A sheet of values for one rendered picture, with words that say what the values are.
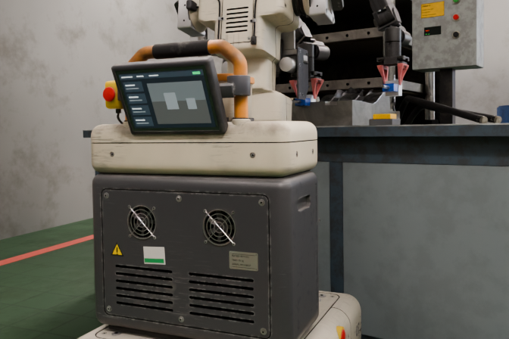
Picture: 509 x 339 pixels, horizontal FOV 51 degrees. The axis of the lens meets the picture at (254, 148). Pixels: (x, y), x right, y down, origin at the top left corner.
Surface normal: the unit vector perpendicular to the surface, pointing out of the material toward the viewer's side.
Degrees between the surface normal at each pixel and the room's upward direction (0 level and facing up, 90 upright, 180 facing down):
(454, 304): 90
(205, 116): 115
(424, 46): 90
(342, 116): 90
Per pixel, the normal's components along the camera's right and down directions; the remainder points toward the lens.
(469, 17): -0.56, 0.04
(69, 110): 0.92, 0.00
